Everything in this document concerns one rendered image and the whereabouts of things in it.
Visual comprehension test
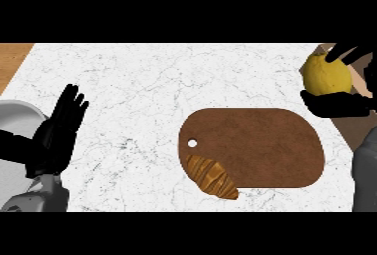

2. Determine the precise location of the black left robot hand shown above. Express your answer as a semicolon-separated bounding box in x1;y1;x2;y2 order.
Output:
0;83;92;180

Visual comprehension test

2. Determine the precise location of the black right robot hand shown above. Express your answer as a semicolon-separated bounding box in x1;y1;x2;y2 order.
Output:
299;43;377;119

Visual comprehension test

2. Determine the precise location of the yellow lemon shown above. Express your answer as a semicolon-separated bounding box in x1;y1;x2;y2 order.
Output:
299;51;355;97

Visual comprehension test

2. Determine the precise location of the brown wooden cutting board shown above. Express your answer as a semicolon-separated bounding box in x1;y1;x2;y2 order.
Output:
178;107;326;190

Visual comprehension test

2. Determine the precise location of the white rounded container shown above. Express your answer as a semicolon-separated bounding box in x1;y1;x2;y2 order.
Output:
0;99;52;207

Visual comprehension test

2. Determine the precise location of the golden brown croissant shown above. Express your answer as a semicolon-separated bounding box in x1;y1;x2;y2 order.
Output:
185;154;241;201

